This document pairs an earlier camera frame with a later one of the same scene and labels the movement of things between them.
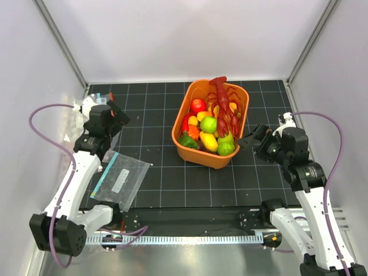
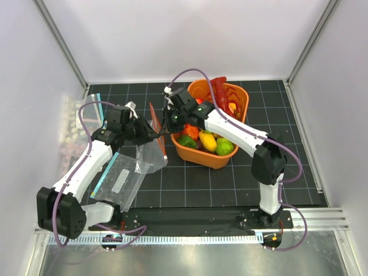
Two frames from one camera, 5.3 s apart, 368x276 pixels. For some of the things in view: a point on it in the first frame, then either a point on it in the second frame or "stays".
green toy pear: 227,138 stays
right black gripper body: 271,150 → 175,119
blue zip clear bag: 121,180 stays
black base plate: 194,220 stays
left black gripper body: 111,131 → 131,130
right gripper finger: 246,141 → 167,132
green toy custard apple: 225,148 stays
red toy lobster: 225,116 stays
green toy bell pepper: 186,140 stays
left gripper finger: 119,120 → 146,133
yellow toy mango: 210,142 stays
